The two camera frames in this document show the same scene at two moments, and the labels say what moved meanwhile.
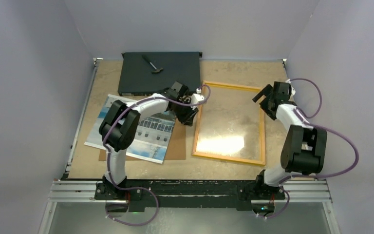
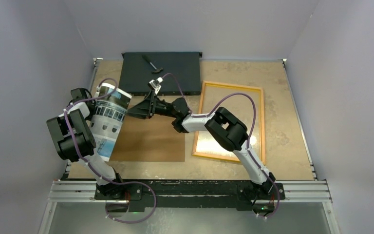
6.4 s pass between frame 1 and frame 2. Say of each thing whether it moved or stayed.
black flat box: stayed
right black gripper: moved
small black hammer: stayed
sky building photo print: moved
